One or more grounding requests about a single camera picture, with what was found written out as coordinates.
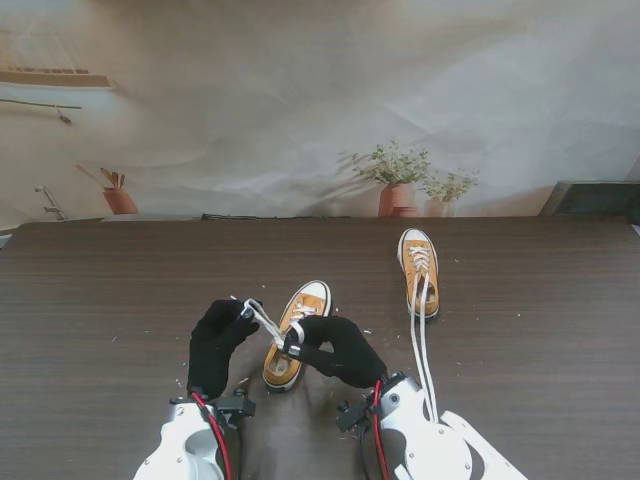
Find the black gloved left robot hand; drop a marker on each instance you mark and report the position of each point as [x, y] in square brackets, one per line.
[215, 350]

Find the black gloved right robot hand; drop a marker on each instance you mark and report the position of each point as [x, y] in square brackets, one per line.
[345, 350]

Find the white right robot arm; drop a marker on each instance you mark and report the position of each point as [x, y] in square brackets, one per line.
[425, 440]

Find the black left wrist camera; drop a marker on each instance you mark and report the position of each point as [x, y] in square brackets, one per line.
[237, 407]

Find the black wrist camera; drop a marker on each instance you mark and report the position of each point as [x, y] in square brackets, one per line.
[237, 407]
[352, 416]

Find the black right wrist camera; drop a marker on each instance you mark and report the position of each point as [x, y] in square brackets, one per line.
[352, 416]

